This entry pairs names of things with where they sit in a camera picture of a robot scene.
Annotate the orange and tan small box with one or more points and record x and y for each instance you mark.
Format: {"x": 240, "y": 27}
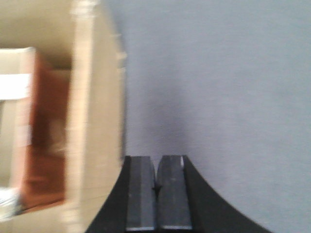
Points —
{"x": 33, "y": 110}

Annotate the dark blue mat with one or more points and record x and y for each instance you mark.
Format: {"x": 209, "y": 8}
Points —
{"x": 227, "y": 83}

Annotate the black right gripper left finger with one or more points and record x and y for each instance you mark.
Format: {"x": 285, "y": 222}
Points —
{"x": 131, "y": 205}

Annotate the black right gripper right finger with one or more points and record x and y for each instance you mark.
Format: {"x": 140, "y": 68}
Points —
{"x": 186, "y": 203}

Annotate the large brown cardboard box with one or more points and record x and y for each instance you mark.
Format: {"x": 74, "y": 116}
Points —
{"x": 78, "y": 36}

